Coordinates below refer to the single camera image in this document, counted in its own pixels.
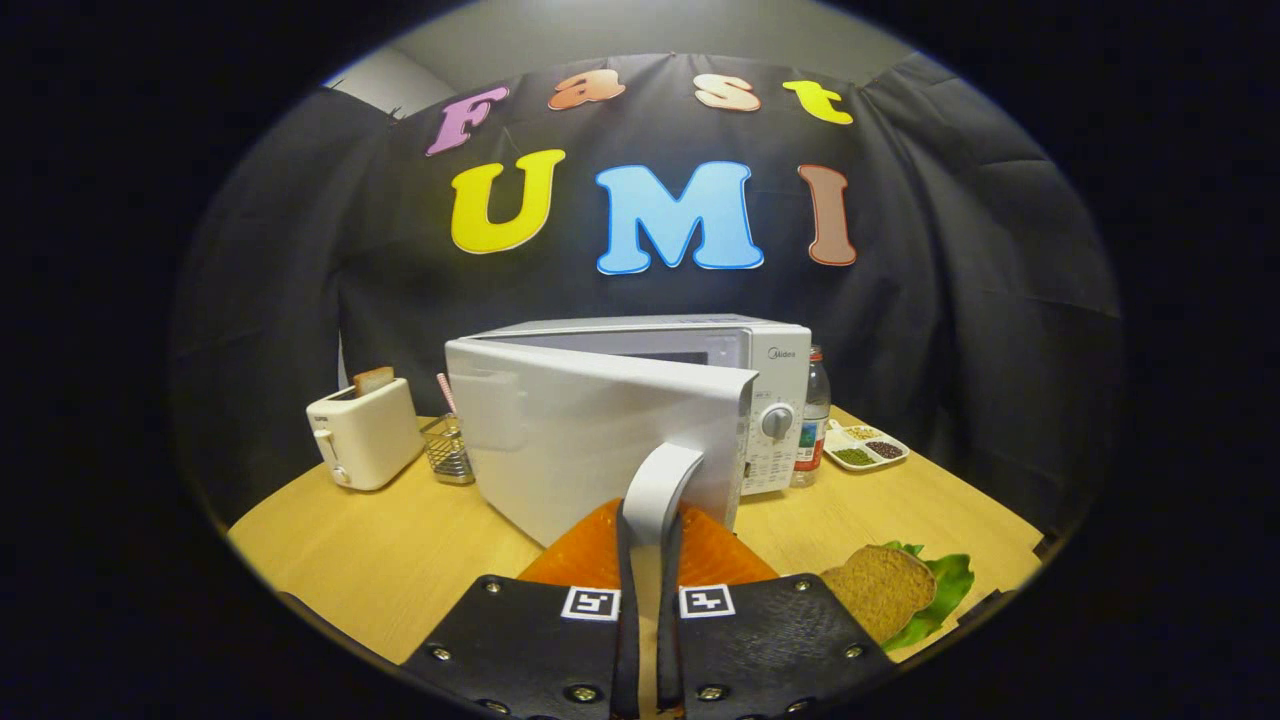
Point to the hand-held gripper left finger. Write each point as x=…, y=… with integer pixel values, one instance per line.
x=628, y=640

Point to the brown bread lettuce sandwich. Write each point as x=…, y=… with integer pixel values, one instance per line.
x=880, y=590

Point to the toast slice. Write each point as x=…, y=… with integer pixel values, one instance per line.
x=373, y=381

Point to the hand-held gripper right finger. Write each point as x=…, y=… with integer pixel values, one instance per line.
x=668, y=640

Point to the pink striped straw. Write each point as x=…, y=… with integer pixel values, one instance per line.
x=446, y=393

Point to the clear plastic water bottle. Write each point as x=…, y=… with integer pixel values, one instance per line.
x=810, y=430

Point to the white microwave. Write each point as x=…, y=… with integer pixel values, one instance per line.
x=560, y=440

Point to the white divided bean tray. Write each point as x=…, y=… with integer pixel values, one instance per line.
x=865, y=447

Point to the black backdrop cloth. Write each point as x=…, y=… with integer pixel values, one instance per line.
x=950, y=250

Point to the white toaster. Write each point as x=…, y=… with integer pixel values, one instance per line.
x=365, y=440

